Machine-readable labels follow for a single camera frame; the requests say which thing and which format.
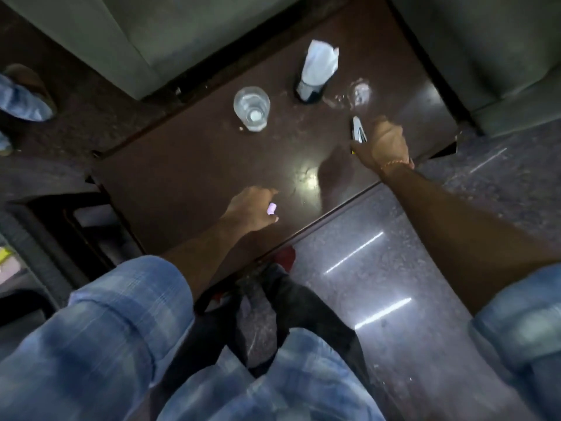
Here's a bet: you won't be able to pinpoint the person's right hand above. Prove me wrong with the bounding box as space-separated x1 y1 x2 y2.
353 119 413 171

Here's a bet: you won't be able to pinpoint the person's left hand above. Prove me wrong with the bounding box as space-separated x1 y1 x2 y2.
220 187 280 234

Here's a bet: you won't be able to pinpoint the silver metal tool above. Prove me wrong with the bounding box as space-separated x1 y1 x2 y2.
351 116 368 156

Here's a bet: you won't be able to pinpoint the person's right forearm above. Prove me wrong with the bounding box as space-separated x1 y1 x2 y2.
380 164 561 316

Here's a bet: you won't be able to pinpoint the person's left forearm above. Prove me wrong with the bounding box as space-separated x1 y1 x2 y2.
162 221 250 299

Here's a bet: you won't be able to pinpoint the red shoe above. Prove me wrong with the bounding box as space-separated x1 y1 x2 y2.
276 246 297 273

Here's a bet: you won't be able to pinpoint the black tissue holder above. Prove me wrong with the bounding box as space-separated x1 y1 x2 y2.
294 70 328 104

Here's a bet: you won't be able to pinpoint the white paper tissue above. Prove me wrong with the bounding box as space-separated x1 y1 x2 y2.
301 39 340 86

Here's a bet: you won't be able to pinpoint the black trousers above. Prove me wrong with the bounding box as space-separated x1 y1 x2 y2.
158 263 371 391

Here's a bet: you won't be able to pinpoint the clear glass of water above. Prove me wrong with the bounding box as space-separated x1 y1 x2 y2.
233 86 271 132

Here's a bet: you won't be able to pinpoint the grey sofa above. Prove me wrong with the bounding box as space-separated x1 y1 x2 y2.
0 0 307 101
388 0 561 137

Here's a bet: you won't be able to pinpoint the blue plaid shirt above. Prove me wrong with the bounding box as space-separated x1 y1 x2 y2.
0 255 561 421

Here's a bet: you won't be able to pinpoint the dark armchair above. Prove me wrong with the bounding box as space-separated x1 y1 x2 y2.
0 164 145 329

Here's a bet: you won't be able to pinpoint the brown sandal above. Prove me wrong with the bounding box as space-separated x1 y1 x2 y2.
4 63 58 115

